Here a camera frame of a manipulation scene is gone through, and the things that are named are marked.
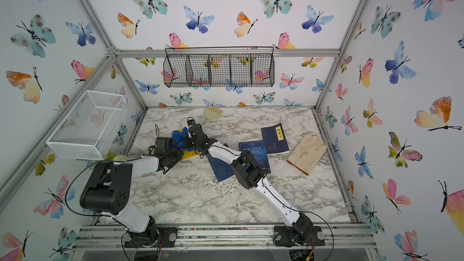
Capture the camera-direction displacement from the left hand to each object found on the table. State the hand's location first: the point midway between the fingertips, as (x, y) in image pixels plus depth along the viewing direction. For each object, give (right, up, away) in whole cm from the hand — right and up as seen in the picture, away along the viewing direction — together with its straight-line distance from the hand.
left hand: (185, 151), depth 98 cm
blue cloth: (-4, +6, +1) cm, 8 cm away
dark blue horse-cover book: (+49, +6, +6) cm, 50 cm away
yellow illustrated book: (+2, -1, -2) cm, 3 cm away
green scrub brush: (+11, +22, +20) cm, 32 cm away
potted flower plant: (-27, +1, -19) cm, 33 cm away
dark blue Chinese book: (+20, -9, -6) cm, 23 cm away
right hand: (-3, +7, +4) cm, 8 cm away
